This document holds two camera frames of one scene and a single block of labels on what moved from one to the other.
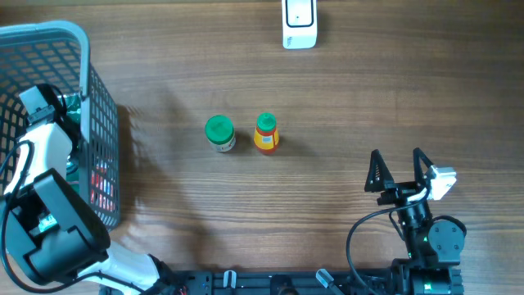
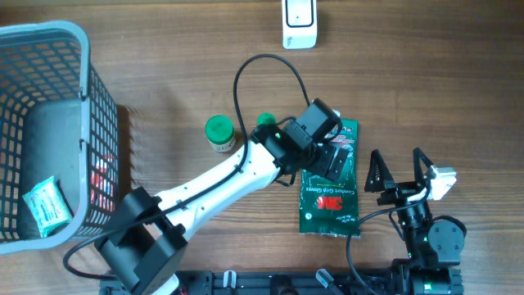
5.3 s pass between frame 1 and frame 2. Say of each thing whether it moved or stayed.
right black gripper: stayed
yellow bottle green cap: stayed
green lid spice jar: stayed
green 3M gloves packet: moved
